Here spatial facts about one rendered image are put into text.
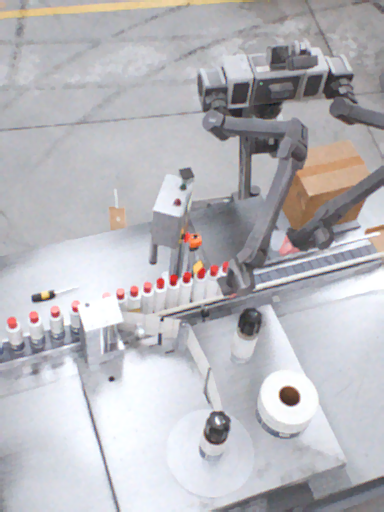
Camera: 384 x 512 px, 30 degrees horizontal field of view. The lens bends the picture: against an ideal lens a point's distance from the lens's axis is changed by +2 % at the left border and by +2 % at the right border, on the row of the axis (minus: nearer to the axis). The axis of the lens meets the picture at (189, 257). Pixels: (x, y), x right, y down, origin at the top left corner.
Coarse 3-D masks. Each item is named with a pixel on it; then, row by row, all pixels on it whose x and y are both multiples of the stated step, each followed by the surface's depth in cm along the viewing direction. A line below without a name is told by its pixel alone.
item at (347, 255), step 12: (348, 252) 303; (360, 252) 304; (372, 252) 304; (300, 264) 297; (312, 264) 298; (324, 264) 298; (360, 264) 300; (264, 276) 292; (276, 276) 293; (312, 276) 294; (264, 288) 289; (216, 300) 284; (180, 312) 279; (24, 336) 268; (48, 336) 269; (72, 336) 270; (36, 348) 266; (48, 348) 266; (0, 360) 262
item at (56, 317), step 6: (54, 306) 253; (54, 312) 252; (60, 312) 255; (54, 318) 255; (60, 318) 255; (54, 324) 257; (60, 324) 258; (54, 330) 260; (60, 330) 261; (54, 336) 264; (60, 336) 265
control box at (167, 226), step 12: (168, 180) 240; (180, 180) 240; (168, 192) 237; (180, 192) 237; (156, 204) 234; (168, 204) 234; (156, 216) 234; (168, 216) 233; (180, 216) 232; (156, 228) 240; (168, 228) 238; (180, 228) 237; (156, 240) 245; (168, 240) 244; (180, 240) 246
